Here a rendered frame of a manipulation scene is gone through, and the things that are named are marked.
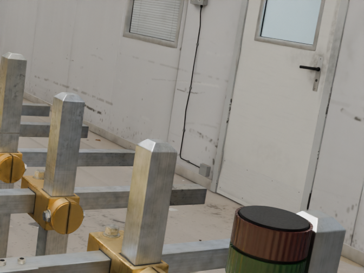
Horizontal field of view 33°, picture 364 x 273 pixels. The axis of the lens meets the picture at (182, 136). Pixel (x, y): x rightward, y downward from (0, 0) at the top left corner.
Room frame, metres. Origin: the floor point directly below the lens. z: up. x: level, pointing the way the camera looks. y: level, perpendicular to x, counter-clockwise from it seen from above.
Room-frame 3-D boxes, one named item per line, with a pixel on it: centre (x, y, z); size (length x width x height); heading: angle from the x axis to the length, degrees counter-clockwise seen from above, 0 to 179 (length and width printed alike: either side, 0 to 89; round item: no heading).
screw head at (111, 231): (0.75, 0.07, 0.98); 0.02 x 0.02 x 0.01
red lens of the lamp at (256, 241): (0.46, -0.08, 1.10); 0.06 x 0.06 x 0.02
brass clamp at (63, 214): (0.91, 0.18, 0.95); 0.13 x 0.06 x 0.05; 35
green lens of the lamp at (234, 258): (0.46, -0.08, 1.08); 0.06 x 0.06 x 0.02
